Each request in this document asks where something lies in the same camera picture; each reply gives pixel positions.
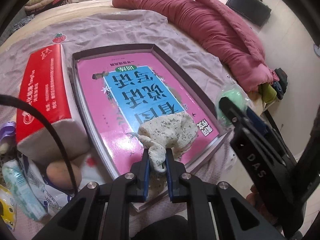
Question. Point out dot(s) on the mauve bed sheet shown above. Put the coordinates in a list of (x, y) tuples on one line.
[(122, 28)]

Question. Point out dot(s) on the folded clothes pile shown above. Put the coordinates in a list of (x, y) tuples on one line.
[(37, 6)]

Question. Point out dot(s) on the pink and blue book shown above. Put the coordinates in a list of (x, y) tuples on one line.
[(140, 104)]

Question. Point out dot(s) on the beige plush toy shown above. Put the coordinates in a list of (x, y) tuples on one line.
[(58, 175)]

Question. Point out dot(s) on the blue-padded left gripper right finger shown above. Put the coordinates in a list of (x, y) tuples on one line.
[(177, 192)]

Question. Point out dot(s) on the pink quilt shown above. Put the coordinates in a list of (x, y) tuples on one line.
[(220, 31)]

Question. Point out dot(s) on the red tissue pack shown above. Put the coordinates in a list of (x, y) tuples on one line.
[(46, 86)]

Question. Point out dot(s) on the yellow cartoon packet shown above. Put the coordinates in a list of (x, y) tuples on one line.
[(8, 208)]

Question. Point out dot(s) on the grey shallow tray box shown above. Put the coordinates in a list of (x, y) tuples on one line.
[(150, 109)]

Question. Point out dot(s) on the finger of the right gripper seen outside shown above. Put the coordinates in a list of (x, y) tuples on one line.
[(245, 122)]

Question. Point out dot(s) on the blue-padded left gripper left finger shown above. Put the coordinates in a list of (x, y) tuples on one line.
[(141, 170)]

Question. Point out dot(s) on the green cloth under quilt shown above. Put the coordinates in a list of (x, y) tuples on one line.
[(268, 93)]

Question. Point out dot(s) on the blue white plastic packet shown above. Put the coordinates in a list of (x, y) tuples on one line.
[(52, 199)]

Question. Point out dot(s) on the floral cream cloth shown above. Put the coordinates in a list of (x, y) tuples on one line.
[(175, 131)]

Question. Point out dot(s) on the green sponge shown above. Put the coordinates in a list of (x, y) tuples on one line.
[(236, 97)]

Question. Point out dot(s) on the black wall television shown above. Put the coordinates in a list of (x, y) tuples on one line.
[(253, 10)]

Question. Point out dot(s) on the green wet wipes pack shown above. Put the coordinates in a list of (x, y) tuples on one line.
[(18, 186)]

